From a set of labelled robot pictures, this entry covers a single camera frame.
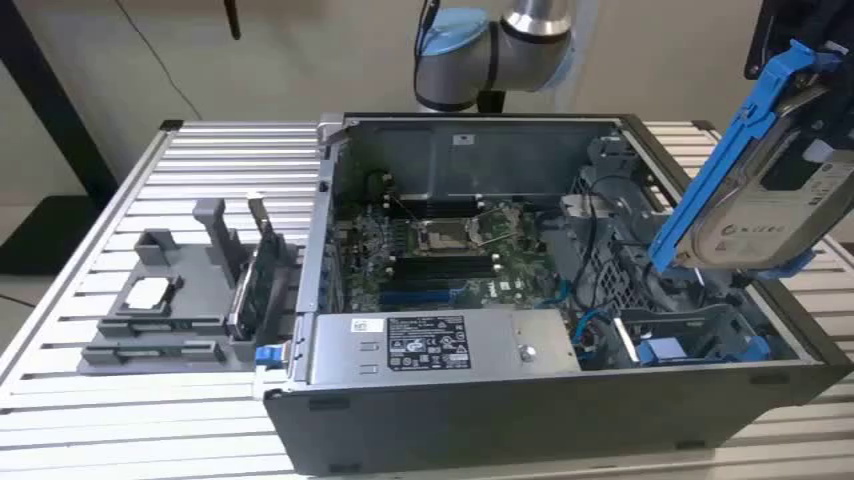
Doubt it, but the metal socket cover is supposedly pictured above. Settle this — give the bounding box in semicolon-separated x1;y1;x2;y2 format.
470;208;526;246

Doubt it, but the black post with base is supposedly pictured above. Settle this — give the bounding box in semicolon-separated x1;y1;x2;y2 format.
0;0;120;276

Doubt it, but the silver power supply unit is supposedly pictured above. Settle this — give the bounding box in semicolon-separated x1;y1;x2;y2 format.
310;308;581;386

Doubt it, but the blue expansion slot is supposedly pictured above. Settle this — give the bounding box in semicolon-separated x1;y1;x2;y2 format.
379;289;469;307

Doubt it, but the grey metal disk bay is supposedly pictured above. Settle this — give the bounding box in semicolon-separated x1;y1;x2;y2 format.
553;134;802;371

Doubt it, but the hard disk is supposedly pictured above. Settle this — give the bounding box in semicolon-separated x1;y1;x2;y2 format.
633;337;699;369
650;39;854;280

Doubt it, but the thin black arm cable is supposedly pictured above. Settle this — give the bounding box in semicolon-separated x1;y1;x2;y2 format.
417;0;447;66

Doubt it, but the grey parts rack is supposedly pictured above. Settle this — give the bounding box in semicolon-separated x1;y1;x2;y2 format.
78;198;308;375

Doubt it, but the CPU socket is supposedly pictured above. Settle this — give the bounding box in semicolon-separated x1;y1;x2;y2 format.
417;219;473;251

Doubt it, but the silver CPU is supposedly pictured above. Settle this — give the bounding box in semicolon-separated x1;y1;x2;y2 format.
124;281;176;310

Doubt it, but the black RAM slot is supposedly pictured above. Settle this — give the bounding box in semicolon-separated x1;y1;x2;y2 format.
394;255;499;263
391;268;499;276
390;274;499;283
393;261;499;270

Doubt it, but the black disk wire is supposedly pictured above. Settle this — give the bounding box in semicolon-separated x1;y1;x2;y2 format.
639;252;669;304

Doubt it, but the long black wire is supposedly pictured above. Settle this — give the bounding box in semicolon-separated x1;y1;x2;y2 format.
571;174;639;307

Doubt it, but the green graphics card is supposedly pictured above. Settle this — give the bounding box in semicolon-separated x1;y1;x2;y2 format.
224;192;288;341

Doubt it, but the dark grey PC case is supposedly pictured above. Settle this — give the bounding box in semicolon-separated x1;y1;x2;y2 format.
251;112;854;476

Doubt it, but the green motherboard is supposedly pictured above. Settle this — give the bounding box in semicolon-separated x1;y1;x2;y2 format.
332;197;582;314

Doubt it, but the thin metal locking lever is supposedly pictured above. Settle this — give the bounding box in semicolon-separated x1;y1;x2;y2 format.
391;194;423;225

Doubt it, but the thin black wall cable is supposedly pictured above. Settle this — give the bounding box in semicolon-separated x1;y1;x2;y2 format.
112;0;203;122

